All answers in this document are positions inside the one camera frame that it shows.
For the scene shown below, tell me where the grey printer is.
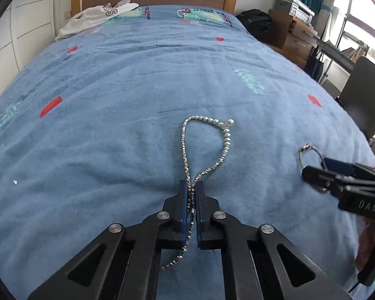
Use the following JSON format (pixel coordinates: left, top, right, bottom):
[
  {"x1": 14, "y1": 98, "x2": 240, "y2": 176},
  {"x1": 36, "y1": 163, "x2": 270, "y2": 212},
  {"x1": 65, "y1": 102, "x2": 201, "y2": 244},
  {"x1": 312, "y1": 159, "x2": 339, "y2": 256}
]
[{"x1": 274, "y1": 0, "x2": 316, "y2": 19}]

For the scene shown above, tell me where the blue printed blanket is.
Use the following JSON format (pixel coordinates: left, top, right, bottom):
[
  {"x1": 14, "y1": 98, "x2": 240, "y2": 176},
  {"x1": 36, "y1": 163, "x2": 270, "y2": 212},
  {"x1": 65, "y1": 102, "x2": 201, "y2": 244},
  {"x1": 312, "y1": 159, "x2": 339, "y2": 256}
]
[{"x1": 0, "y1": 4, "x2": 375, "y2": 300}]

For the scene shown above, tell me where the dark desk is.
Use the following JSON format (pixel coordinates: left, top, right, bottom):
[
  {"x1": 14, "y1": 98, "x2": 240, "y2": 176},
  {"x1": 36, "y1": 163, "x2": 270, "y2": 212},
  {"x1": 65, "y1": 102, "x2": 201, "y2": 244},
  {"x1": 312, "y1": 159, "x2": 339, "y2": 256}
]
[{"x1": 312, "y1": 34, "x2": 363, "y2": 72}]

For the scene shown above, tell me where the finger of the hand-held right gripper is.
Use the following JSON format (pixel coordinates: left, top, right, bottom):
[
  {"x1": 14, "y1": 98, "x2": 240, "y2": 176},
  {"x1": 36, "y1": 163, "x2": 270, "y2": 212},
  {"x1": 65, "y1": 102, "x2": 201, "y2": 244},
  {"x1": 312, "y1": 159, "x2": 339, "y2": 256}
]
[
  {"x1": 301, "y1": 166, "x2": 351, "y2": 197},
  {"x1": 323, "y1": 158, "x2": 375, "y2": 186}
]

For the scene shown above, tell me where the silver chain necklace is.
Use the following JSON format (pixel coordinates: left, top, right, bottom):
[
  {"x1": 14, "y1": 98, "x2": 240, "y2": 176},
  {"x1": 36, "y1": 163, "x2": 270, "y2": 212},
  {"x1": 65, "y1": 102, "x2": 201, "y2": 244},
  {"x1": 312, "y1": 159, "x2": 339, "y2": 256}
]
[{"x1": 159, "y1": 115, "x2": 235, "y2": 272}]

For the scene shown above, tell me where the person's right hand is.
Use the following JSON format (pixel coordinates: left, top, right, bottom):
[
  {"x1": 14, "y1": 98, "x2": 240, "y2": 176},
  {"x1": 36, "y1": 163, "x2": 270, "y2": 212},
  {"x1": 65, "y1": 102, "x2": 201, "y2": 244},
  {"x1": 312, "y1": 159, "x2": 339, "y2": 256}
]
[{"x1": 354, "y1": 222, "x2": 375, "y2": 271}]

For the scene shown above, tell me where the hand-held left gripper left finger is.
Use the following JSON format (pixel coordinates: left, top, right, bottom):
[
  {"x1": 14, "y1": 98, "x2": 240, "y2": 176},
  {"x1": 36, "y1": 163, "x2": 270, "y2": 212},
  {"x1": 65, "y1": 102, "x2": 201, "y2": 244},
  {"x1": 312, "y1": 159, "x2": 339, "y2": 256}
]
[{"x1": 26, "y1": 179, "x2": 191, "y2": 300}]

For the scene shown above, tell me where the black backpack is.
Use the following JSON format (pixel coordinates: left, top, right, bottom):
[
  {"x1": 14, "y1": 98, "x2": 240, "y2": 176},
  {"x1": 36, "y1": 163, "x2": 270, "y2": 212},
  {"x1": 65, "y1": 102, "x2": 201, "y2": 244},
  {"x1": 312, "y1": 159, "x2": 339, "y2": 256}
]
[{"x1": 236, "y1": 9, "x2": 276, "y2": 43}]

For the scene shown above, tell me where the window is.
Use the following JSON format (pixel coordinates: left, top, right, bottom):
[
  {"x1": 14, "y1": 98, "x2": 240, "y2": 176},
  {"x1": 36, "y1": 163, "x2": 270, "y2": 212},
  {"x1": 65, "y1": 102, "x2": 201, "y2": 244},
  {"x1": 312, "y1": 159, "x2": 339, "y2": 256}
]
[{"x1": 340, "y1": 0, "x2": 375, "y2": 54}]

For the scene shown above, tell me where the black chair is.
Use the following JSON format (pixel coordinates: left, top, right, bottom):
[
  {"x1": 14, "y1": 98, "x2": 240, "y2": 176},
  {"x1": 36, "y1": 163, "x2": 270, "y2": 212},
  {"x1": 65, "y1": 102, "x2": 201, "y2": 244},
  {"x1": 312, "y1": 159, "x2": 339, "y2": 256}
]
[{"x1": 336, "y1": 56, "x2": 375, "y2": 140}]

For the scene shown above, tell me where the silver hoop bracelet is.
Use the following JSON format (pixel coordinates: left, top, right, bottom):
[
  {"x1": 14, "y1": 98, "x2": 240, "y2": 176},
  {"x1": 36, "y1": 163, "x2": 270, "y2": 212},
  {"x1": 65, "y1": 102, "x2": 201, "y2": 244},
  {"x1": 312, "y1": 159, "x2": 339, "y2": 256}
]
[{"x1": 298, "y1": 144, "x2": 329, "y2": 193}]

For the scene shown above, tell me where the white garment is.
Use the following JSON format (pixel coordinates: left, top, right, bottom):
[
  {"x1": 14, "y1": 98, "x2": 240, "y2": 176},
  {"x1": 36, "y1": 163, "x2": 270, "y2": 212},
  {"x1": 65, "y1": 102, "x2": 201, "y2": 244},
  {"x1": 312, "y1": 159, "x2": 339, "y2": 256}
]
[{"x1": 54, "y1": 0, "x2": 140, "y2": 42}]

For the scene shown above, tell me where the white wardrobe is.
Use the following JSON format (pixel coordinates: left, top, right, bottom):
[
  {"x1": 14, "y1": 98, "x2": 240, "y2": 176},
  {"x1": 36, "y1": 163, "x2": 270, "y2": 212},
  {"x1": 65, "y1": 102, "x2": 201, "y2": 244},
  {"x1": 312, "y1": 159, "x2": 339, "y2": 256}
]
[{"x1": 0, "y1": 0, "x2": 57, "y2": 79}]

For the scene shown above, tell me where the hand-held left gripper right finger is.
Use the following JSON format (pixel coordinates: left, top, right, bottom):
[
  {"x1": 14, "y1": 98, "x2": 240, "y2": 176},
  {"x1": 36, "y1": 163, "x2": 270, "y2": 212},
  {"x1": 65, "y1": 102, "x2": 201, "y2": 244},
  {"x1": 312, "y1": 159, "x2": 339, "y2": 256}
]
[{"x1": 194, "y1": 181, "x2": 354, "y2": 300}]

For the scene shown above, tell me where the wooden drawer cabinet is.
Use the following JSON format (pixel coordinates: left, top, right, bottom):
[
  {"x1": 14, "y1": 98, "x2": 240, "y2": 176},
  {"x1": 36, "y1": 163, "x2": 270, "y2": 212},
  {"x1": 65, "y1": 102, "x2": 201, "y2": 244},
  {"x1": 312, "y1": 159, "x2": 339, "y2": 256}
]
[{"x1": 267, "y1": 9, "x2": 319, "y2": 61}]

